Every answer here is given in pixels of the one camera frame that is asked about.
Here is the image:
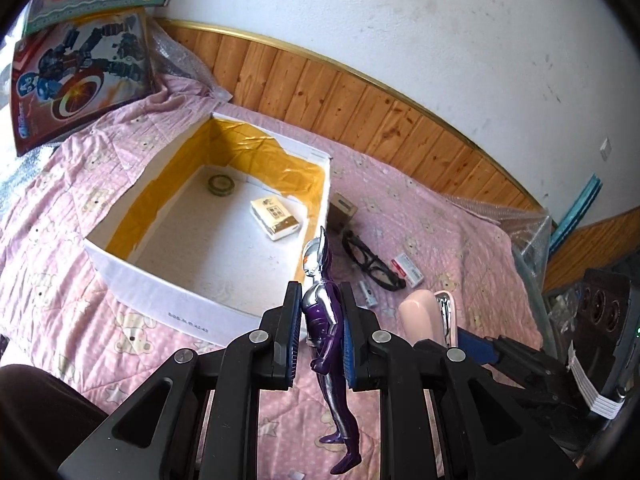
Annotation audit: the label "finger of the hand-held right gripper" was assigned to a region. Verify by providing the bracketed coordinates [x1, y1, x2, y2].
[457, 327, 571, 397]

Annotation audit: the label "white pink-rimmed case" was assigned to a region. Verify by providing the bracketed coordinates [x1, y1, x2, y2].
[431, 290, 460, 348]

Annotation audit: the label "round tape roll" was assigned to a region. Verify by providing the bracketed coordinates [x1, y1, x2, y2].
[207, 174, 237, 198]

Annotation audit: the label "pink bear print blanket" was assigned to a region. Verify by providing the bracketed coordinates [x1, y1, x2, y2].
[0, 72, 551, 480]

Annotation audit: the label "dark cloth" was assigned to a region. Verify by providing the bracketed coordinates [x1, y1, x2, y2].
[0, 364, 110, 480]

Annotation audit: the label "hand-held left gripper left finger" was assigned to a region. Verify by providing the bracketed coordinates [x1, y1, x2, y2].
[57, 280, 308, 480]

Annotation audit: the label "black glasses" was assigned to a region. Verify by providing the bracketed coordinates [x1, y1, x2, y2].
[341, 230, 407, 292]

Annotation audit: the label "bubble wrap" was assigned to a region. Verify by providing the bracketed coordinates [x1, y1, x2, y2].
[147, 20, 233, 106]
[450, 195, 558, 301]

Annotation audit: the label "small cream box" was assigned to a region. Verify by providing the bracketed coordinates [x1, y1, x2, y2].
[250, 196, 302, 242]

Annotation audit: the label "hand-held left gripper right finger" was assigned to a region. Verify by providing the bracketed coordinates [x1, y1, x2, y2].
[339, 282, 596, 480]

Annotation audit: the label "white cardboard box yellow lining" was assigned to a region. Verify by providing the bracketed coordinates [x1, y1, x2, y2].
[82, 112, 333, 348]

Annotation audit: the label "pink stapler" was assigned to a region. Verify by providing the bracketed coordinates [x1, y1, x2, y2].
[398, 291, 447, 346]

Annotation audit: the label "teal strip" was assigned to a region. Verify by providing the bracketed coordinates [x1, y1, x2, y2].
[549, 174, 605, 261]

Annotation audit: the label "red white small box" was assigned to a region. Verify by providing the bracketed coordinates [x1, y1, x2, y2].
[390, 255, 426, 289]

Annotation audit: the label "small brown box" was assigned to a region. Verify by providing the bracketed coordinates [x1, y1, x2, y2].
[327, 192, 357, 233]

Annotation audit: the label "purple silver action figure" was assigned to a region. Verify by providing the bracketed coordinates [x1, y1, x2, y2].
[299, 226, 363, 476]

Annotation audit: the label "robot toy box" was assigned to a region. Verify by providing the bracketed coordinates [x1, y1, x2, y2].
[11, 6, 157, 157]

